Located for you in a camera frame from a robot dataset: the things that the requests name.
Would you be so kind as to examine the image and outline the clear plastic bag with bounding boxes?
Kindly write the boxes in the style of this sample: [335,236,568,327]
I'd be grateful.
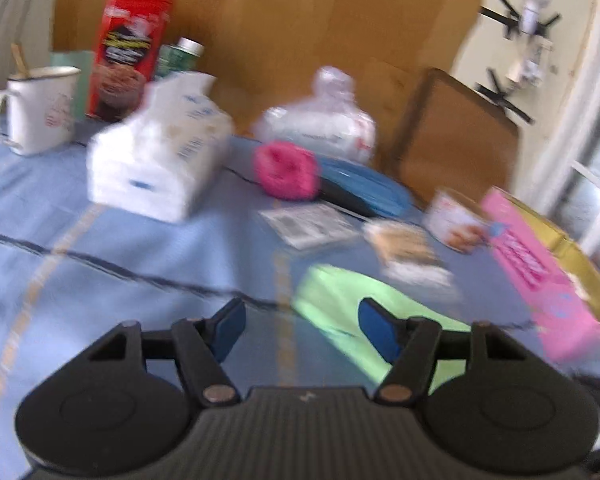
[252,66,378,165]

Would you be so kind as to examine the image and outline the white power strip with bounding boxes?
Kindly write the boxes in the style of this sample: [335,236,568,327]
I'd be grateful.
[502,0,556,92]

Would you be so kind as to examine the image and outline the white tissue pack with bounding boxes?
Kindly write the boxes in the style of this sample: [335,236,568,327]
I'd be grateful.
[86,71,235,224]

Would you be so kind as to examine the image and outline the red snack box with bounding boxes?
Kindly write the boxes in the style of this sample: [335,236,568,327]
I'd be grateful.
[86,0,176,124]

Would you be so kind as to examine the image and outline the white paper leaflet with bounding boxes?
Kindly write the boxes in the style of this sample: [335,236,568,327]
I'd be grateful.
[259,202,362,251]

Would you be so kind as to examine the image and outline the blue checked tablecloth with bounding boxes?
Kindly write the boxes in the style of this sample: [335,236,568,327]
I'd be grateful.
[0,125,600,480]

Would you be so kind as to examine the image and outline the blue fabric pouch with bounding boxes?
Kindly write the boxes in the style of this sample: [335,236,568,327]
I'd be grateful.
[317,157,414,220]

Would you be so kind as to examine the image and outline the wooden stick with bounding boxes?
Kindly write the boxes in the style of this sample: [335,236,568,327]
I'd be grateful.
[11,42,31,79]

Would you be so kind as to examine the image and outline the green bottle with silver cap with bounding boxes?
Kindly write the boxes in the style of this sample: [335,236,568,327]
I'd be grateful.
[157,37,205,82]

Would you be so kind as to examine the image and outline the light green cloth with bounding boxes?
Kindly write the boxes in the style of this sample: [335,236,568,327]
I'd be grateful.
[292,265,473,396]

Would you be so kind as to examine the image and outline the black tape strip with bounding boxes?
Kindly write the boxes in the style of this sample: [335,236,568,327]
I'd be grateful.
[480,5,522,27]

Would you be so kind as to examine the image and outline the black case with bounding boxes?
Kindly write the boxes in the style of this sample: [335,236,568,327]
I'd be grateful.
[320,180,381,219]

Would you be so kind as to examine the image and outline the pink tin box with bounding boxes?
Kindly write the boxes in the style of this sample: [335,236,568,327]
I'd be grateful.
[480,186,600,362]

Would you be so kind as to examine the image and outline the white frosted glass window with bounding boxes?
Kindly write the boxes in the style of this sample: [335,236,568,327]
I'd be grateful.
[525,0,600,271]

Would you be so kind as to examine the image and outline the brown woven chair back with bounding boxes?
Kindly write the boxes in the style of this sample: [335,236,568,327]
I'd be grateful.
[380,67,521,207]

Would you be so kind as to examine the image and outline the round nut can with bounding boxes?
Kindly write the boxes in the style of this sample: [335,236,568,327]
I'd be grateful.
[422,187,494,255]

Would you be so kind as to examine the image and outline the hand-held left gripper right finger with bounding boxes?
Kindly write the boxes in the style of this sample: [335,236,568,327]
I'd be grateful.
[356,297,527,407]

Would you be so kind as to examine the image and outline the crossed black tape strips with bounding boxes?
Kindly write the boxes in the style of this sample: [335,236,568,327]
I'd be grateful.
[475,67,534,124]

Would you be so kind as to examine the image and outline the pink scrunchie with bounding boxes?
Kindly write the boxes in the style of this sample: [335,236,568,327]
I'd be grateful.
[253,141,322,204]

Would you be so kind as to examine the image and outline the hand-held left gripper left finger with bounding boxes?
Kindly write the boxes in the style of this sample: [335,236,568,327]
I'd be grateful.
[87,297,248,407]

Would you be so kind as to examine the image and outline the white enamel mug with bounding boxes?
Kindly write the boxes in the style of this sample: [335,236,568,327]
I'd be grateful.
[0,66,83,157]

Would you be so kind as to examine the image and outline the light green carton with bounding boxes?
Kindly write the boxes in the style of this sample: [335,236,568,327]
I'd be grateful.
[50,51,96,122]

